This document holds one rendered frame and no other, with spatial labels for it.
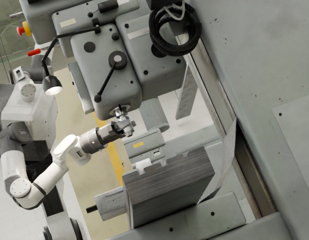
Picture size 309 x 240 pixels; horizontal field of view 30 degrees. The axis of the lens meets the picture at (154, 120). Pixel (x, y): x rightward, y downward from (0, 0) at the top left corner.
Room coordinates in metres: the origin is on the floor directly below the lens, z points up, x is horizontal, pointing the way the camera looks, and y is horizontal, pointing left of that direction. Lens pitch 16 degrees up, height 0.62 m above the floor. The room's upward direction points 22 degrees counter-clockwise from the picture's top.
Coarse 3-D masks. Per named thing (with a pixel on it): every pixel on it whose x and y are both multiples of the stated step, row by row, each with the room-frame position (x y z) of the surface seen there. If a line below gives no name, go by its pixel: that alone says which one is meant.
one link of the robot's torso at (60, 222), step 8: (56, 184) 2.60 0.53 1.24; (56, 192) 2.63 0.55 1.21; (48, 200) 2.62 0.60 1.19; (56, 200) 2.63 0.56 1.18; (40, 208) 2.65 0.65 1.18; (48, 208) 2.62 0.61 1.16; (56, 208) 2.63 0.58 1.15; (64, 208) 2.59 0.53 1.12; (48, 216) 2.62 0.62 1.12; (56, 216) 2.58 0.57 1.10; (64, 216) 2.59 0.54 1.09; (48, 224) 2.57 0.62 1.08; (56, 224) 2.57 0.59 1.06; (64, 224) 2.58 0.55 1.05; (72, 224) 2.59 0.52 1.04; (48, 232) 2.56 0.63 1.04; (56, 232) 2.56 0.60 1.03; (64, 232) 2.57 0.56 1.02; (72, 232) 2.58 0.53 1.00
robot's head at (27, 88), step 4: (20, 72) 2.25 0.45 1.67; (24, 72) 2.26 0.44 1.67; (20, 76) 2.25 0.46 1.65; (28, 76) 2.26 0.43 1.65; (16, 80) 2.27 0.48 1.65; (24, 80) 2.21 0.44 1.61; (28, 80) 2.22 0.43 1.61; (20, 84) 2.21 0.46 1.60; (24, 84) 2.20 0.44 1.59; (28, 84) 2.21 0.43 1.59; (32, 84) 2.22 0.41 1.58; (20, 88) 2.21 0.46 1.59; (24, 88) 2.21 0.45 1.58; (28, 88) 2.22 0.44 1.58; (32, 88) 2.23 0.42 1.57; (20, 92) 2.22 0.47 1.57; (24, 92) 2.23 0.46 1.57; (28, 92) 2.24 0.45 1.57; (32, 92) 2.25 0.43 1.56; (24, 96) 2.24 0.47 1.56; (28, 96) 2.25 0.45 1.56
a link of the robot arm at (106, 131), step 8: (96, 128) 2.13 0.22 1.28; (104, 128) 2.09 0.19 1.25; (112, 128) 2.07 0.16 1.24; (88, 136) 2.12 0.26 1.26; (96, 136) 2.11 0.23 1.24; (104, 136) 2.10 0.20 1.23; (112, 136) 2.10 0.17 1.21; (120, 136) 2.14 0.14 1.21; (96, 144) 2.12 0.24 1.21; (104, 144) 2.15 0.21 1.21
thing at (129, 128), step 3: (120, 120) 2.09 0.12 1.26; (129, 126) 2.09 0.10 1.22; (132, 126) 2.11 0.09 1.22; (123, 129) 2.10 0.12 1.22; (126, 129) 2.09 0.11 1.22; (129, 129) 2.09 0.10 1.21; (132, 129) 2.10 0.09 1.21; (123, 132) 2.10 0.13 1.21; (126, 132) 2.10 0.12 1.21; (123, 135) 2.12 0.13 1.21
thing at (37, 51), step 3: (54, 45) 2.19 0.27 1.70; (57, 45) 2.19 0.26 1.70; (42, 48) 2.18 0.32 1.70; (45, 48) 2.18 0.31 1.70; (30, 51) 2.17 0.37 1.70; (33, 51) 2.17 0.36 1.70; (36, 51) 2.17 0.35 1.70; (39, 51) 2.18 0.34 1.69; (30, 54) 2.17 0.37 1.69; (33, 54) 2.18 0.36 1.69; (36, 54) 2.18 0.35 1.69
